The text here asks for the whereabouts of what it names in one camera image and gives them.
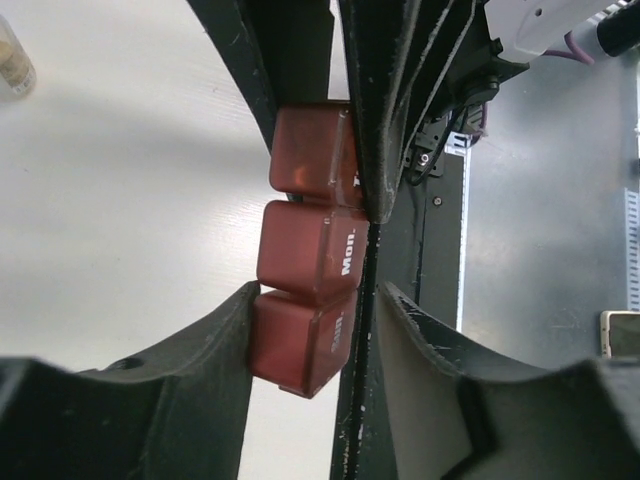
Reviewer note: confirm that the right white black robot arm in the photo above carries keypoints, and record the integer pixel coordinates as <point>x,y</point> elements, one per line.
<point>506,36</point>

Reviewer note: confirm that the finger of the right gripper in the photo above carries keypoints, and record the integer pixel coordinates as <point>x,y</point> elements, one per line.
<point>278,52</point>
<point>397,55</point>

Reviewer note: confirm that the grey slotted cable duct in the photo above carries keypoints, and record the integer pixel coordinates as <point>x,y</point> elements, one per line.
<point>631,250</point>

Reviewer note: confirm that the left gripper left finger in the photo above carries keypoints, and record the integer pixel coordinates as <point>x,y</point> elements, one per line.
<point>176,410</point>

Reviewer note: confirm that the shiny metal front plate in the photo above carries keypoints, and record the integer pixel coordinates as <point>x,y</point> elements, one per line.
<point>545,223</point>

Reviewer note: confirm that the clear pill bottle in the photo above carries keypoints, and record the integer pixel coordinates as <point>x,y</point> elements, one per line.
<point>18,74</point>

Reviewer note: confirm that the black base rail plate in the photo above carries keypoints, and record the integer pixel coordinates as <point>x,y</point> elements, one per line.
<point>412,275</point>

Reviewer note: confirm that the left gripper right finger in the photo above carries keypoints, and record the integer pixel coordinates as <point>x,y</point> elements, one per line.
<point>489,416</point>

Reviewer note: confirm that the red weekly pill organizer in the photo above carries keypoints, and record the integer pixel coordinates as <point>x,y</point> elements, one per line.
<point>311,252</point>

